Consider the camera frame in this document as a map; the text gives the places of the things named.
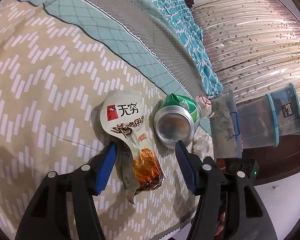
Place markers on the top clear storage bin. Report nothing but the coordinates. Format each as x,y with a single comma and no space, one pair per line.
287,110

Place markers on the person's right hand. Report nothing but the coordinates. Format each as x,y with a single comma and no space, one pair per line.
220,224

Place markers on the patterned bed sheet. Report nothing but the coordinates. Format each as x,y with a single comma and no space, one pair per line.
59,59

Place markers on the beige leaf curtain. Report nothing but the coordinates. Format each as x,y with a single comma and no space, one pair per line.
253,45

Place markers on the upper clear storage bin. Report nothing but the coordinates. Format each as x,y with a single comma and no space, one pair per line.
258,123

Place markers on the clear storage box blue handle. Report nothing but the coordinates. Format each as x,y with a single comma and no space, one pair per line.
225,131

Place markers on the teal patterned quilt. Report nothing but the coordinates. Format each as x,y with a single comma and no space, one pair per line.
191,37

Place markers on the red white paper bag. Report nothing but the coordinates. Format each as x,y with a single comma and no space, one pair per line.
205,107

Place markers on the clear storage bin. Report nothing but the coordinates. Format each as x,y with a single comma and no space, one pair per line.
287,110
258,123

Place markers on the white orange snack wrapper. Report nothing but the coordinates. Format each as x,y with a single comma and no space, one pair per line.
122,116

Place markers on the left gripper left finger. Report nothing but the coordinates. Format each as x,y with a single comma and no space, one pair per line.
46,216

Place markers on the crushed green can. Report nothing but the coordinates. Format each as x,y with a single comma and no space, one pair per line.
177,118

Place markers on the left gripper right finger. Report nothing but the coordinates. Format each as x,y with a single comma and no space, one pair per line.
204,178

